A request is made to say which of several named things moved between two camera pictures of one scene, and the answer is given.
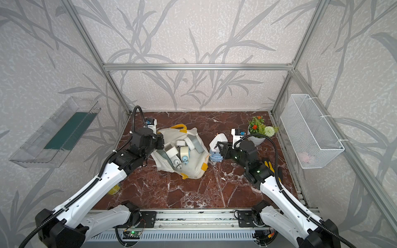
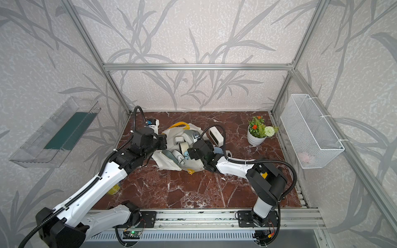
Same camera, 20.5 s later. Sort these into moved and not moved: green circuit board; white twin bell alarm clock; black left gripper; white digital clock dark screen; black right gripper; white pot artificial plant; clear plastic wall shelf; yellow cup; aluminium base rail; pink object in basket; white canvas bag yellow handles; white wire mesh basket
Moved: white canvas bag yellow handles; white digital clock dark screen; white twin bell alarm clock; black right gripper
Not moved: pink object in basket; clear plastic wall shelf; black left gripper; white pot artificial plant; yellow cup; aluminium base rail; white wire mesh basket; green circuit board
